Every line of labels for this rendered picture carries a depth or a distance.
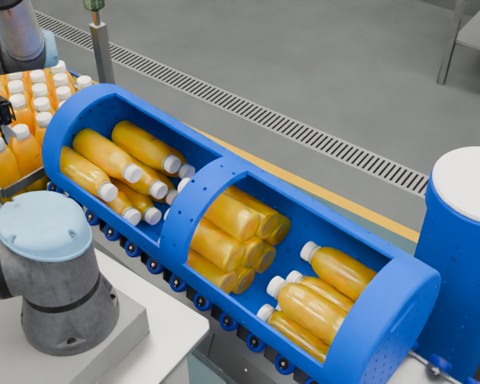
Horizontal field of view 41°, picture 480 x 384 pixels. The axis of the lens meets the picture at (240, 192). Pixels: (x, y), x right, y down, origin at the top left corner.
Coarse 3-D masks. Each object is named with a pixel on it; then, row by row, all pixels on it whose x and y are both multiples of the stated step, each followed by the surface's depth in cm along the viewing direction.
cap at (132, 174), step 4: (128, 168) 140; (132, 168) 140; (136, 168) 140; (140, 168) 142; (128, 172) 140; (132, 172) 140; (136, 172) 141; (140, 172) 142; (124, 176) 141; (128, 176) 140; (132, 176) 141; (136, 176) 142; (140, 176) 143; (128, 180) 141; (132, 180) 141; (136, 180) 142
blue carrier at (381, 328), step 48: (96, 96) 143; (48, 144) 143; (192, 144) 151; (192, 192) 122; (288, 192) 121; (144, 240) 130; (288, 240) 140; (336, 240) 132; (384, 240) 116; (384, 288) 103; (432, 288) 112; (336, 336) 103; (384, 336) 101
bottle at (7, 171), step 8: (0, 152) 154; (8, 152) 156; (0, 160) 155; (8, 160) 156; (16, 160) 159; (0, 168) 156; (8, 168) 157; (16, 168) 159; (0, 176) 157; (8, 176) 158; (16, 176) 160; (0, 184) 160; (8, 184) 160; (24, 192) 165; (8, 200) 163
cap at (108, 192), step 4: (104, 184) 139; (108, 184) 139; (112, 184) 139; (104, 188) 138; (108, 188) 138; (112, 188) 139; (116, 188) 140; (100, 192) 139; (104, 192) 138; (108, 192) 138; (112, 192) 139; (116, 192) 140; (100, 196) 139; (104, 196) 138; (108, 196) 139; (112, 196) 140; (116, 196) 141; (108, 200) 140
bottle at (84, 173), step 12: (60, 156) 144; (72, 156) 144; (60, 168) 144; (72, 168) 142; (84, 168) 141; (96, 168) 141; (72, 180) 142; (84, 180) 139; (96, 180) 139; (108, 180) 141; (96, 192) 140
